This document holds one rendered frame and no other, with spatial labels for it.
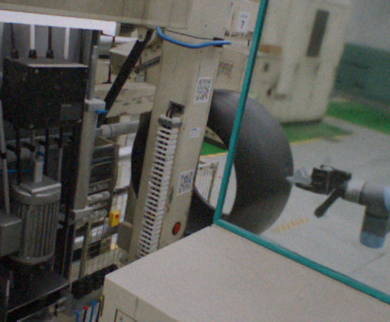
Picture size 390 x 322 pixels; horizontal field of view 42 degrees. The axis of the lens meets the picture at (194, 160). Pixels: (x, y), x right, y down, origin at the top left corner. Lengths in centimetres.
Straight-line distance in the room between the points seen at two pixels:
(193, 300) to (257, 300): 12
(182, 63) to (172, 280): 70
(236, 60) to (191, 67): 493
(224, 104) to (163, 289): 87
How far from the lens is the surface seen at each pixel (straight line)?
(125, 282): 93
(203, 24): 143
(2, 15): 107
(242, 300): 94
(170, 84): 148
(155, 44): 192
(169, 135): 144
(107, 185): 194
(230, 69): 640
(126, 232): 186
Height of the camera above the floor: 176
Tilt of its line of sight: 17 degrees down
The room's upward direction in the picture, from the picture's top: 11 degrees clockwise
